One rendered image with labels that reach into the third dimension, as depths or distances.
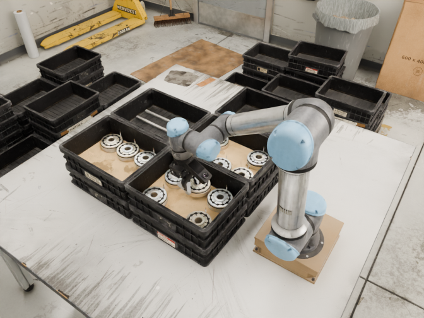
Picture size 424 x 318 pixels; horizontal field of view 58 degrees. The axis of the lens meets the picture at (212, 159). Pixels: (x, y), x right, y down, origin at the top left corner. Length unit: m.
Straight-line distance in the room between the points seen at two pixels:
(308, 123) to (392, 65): 3.14
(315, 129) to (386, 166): 1.12
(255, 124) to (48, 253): 0.98
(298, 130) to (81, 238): 1.06
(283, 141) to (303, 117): 0.08
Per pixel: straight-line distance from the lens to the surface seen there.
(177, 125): 1.30
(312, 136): 0.98
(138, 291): 1.51
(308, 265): 1.49
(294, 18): 4.55
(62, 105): 2.90
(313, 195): 1.39
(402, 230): 2.81
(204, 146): 1.26
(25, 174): 2.07
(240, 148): 1.82
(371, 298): 2.44
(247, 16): 4.80
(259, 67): 3.34
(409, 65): 4.09
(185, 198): 1.59
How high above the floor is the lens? 2.00
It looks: 42 degrees down
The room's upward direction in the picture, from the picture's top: straight up
